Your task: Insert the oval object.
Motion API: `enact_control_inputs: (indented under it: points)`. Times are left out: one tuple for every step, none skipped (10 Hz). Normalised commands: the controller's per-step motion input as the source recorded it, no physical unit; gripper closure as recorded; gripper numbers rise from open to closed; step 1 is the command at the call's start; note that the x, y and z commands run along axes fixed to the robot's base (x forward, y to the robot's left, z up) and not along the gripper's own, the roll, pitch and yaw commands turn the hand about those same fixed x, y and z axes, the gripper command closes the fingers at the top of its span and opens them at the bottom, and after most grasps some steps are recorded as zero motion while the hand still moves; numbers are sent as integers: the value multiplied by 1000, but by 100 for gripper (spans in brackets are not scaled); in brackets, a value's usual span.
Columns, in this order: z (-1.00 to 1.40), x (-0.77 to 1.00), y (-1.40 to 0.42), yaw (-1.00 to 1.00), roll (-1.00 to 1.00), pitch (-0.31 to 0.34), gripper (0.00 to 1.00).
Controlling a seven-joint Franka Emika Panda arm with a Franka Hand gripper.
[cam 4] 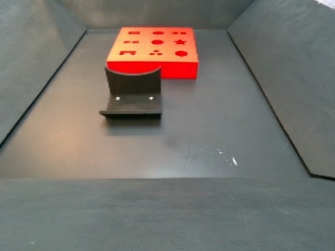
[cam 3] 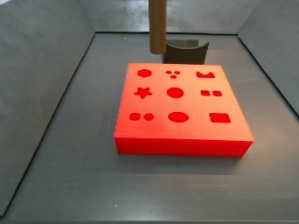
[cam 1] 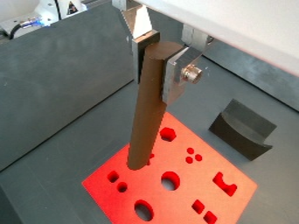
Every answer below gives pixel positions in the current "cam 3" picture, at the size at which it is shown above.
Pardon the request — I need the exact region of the brown oval peg rod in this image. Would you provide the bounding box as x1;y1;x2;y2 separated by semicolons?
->
148;0;167;54

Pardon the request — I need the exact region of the red shape-sorting block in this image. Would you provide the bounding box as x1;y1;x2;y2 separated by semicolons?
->
115;63;254;157

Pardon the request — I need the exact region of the black curved holder stand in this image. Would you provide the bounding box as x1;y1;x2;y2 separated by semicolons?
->
163;39;210;65

